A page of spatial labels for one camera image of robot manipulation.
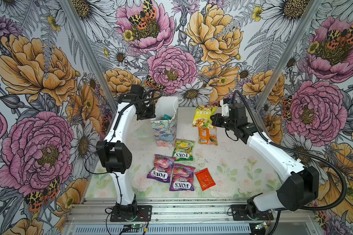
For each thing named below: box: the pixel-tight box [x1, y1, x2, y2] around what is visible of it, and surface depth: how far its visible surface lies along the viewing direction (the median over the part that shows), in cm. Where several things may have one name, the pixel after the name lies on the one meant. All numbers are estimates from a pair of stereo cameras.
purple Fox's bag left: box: [146, 154, 177, 183], surface depth 89 cm
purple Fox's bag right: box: [169, 163, 196, 191], surface depth 85 cm
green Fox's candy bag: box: [172, 138, 196, 162], surface depth 96 cm
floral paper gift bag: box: [150, 96, 184, 148], surface depth 89 cm
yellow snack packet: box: [192, 104, 218, 129], surface depth 86 cm
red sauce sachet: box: [194, 167, 217, 192], surface depth 87 cm
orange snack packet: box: [198, 126, 218, 146], surface depth 103 cm
